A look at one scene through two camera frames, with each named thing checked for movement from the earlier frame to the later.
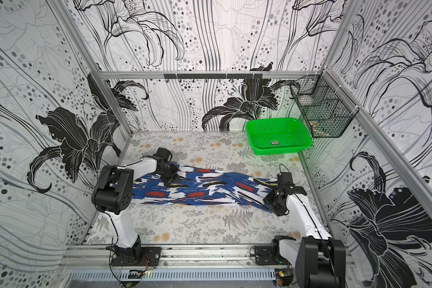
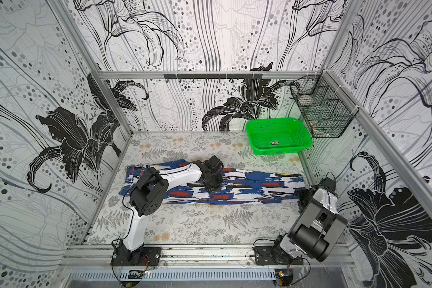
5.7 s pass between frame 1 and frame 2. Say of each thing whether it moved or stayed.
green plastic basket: stayed
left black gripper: moved
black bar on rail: stayed
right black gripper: moved
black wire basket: stayed
